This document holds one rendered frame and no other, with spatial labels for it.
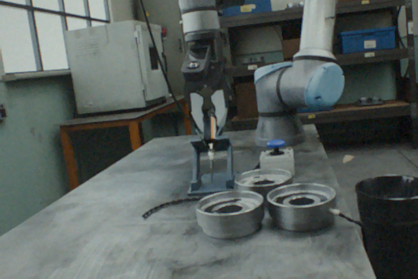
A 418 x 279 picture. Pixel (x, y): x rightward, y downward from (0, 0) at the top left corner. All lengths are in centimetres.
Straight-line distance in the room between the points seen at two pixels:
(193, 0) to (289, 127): 49
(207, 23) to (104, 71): 218
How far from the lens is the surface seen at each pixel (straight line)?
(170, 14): 459
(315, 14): 110
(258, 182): 76
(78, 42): 306
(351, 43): 419
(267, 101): 114
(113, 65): 294
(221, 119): 85
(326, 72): 103
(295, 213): 59
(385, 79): 477
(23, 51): 301
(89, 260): 62
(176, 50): 455
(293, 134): 116
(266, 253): 55
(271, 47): 464
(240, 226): 59
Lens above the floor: 105
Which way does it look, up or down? 9 degrees down
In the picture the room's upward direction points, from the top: 7 degrees counter-clockwise
